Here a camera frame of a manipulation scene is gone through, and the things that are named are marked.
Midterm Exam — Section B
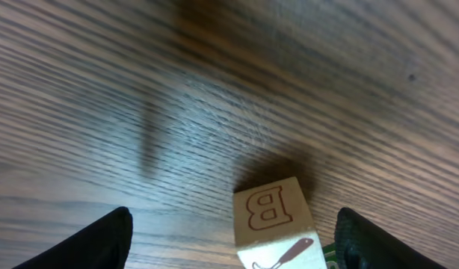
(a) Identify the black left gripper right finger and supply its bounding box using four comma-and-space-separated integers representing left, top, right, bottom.
334, 208, 444, 269

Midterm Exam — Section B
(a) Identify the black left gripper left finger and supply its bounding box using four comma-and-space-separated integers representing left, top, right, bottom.
15, 206, 133, 269

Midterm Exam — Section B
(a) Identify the wooden block B and brush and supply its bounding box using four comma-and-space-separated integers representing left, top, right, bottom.
233, 177, 327, 269

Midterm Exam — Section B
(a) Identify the blue T wooden block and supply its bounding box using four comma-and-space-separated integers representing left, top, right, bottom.
322, 243, 339, 269

